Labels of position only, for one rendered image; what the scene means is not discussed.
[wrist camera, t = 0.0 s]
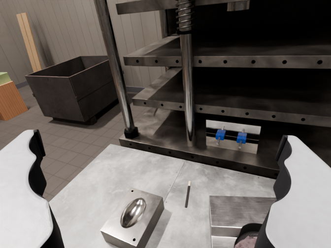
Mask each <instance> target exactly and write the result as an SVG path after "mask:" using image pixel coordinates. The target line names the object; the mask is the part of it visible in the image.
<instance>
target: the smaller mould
mask: <svg viewBox="0 0 331 248"><path fill-rule="evenodd" d="M164 208H165V207H164V201H163V197H161V196H158V195H154V194H151V193H148V192H145V191H142V190H139V189H136V188H132V187H131V188H130V189H129V191H128V192H127V193H126V195H125V196H124V198H123V199H122V200H121V202H120V203H119V205H118V206H117V207H116V209H115V210H114V212H113V213H112V214H111V216H110V217H109V219H108V220H107V221H106V223H105V224H104V225H103V227H102V228H101V230H100V231H101V233H102V236H103V238H104V240H105V241H106V242H108V243H110V244H112V245H115V246H117V247H119V248H145V247H146V245H147V243H148V241H149V239H150V237H151V235H152V233H153V231H154V229H155V227H156V225H157V222H158V220H159V218H160V216H161V214H162V212H163V210H164Z"/></svg>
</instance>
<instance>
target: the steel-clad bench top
mask: <svg viewBox="0 0 331 248"><path fill-rule="evenodd" d="M189 181H191V185H190V192H189V199H188V206H187V208H185V202H186V196H187V189H188V182H189ZM275 181H276V180H275V179H271V178H266V177H261V176H257V175H252V174H247V173H243V172H238V171H233V170H229V169H225V168H220V167H215V166H211V165H206V164H202V163H197V162H192V161H188V160H183V159H178V158H174V157H169V156H165V155H159V154H154V153H150V152H145V151H141V150H136V149H131V148H127V147H122V146H117V145H113V144H110V145H109V146H108V147H107V148H106V149H105V150H103V151H102V152H101V153H100V154H99V155H98V156H97V157H96V158H95V159H94V160H93V161H92V162H91V163H90V164H89V165H88V166H87V167H86V168H85V169H83V170H82V171H81V172H80V173H79V174H78V175H77V176H76V177H75V178H74V179H73V180H72V181H71V182H70V183H69V184H68V185H67V186H66V187H64V188H63V189H62V190H61V191H60V192H59V193H58V194H57V195H56V196H55V197H54V198H53V199H52V200H51V201H50V202H49V205H50V207H51V210H52V212H53V214H54V217H55V219H56V221H57V224H58V226H59V228H60V231H61V235H62V239H63V243H64V246H65V248H119V247H117V246H115V245H112V244H110V243H108V242H106V241H105V240H104V238H103V236H102V233H101V231H100V230H101V228H102V227H103V225H104V224H105V223H106V221H107V220H108V219H109V217H110V216H111V214H112V213H113V212H114V210H115V209H116V207H117V206H118V205H119V203H120V202H121V200H122V199H123V198H124V196H125V195H126V193H127V192H128V191H129V189H130V188H131V187H132V188H136V189H139V190H142V191H145V192H148V193H151V194H154V195H158V196H161V197H163V201H164V207H165V208H164V210H163V212H162V214H161V216H160V218H159V220H158V222H157V225H156V227H155V229H154V231H153V233H152V235H151V237H150V239H149V241H148V243H147V245H146V247H145V248H211V239H210V224H209V196H210V195H213V196H245V197H276V196H275V193H274V190H273V186H274V183H275Z"/></svg>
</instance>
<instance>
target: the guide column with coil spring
mask: <svg viewBox="0 0 331 248"><path fill-rule="evenodd" d="M184 1H188V0H178V3H180V2H184ZM190 6H192V4H191V3H187V4H183V5H179V6H178V9H181V8H186V7H190ZM191 12H192V9H188V10H184V11H180V12H178V15H183V14H187V13H191ZM191 18H192V15H189V16H185V17H181V18H179V21H183V20H188V19H191ZM190 24H192V21H189V22H185V23H181V24H179V27H183V26H187V25H190ZM179 30H180V31H189V30H192V27H189V28H184V29H179ZM180 46H181V61H182V76H183V91H184V106H185V122H186V136H187V145H188V146H189V147H193V146H195V145H196V118H195V89H194V61H193V34H192V33H191V34H180Z"/></svg>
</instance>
